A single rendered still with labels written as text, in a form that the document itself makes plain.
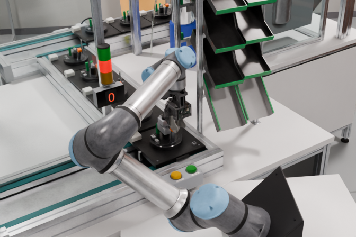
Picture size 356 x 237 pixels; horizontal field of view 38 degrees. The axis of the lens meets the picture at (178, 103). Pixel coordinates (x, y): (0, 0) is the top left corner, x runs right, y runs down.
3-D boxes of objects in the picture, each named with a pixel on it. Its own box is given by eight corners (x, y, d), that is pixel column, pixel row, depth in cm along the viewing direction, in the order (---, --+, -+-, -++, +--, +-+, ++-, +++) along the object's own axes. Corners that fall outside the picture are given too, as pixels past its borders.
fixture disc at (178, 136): (188, 144, 215) (188, 139, 214) (160, 154, 209) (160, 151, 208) (171, 128, 226) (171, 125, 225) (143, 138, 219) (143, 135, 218)
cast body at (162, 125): (174, 132, 213) (173, 118, 210) (164, 135, 211) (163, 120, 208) (164, 123, 219) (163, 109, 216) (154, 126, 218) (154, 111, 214)
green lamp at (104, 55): (113, 59, 197) (112, 47, 195) (101, 62, 195) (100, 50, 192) (107, 54, 201) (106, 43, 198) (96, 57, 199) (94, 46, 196)
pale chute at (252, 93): (270, 115, 230) (274, 112, 226) (244, 121, 226) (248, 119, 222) (250, 58, 236) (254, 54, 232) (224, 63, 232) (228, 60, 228)
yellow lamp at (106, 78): (115, 82, 202) (114, 71, 200) (104, 85, 200) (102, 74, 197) (109, 78, 206) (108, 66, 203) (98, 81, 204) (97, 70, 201)
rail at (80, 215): (223, 170, 217) (223, 148, 212) (15, 257, 177) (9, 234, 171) (215, 163, 221) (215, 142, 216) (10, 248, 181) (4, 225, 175)
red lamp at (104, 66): (114, 71, 200) (113, 59, 197) (102, 74, 197) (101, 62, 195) (108, 66, 203) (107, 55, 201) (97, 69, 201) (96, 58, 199)
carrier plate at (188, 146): (205, 149, 215) (205, 145, 214) (156, 169, 204) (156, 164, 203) (175, 124, 232) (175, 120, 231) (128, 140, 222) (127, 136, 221)
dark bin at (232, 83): (242, 83, 215) (247, 72, 209) (214, 89, 211) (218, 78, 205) (216, 36, 229) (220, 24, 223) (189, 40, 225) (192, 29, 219)
